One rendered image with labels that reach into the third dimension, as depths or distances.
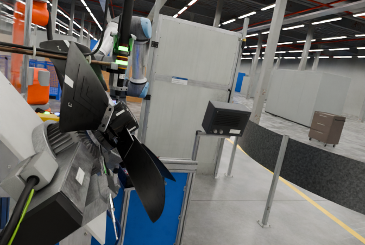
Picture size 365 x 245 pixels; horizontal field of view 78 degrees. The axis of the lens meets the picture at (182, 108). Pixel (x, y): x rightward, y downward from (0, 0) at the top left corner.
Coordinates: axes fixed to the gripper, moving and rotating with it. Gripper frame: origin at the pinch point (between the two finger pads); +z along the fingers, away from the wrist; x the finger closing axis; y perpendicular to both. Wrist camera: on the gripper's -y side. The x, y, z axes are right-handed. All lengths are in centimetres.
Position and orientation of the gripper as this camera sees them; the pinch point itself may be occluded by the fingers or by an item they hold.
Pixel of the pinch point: (124, 33)
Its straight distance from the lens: 89.4
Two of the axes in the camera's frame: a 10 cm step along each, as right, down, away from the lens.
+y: -1.7, 9.7, 1.6
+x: -9.4, -1.1, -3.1
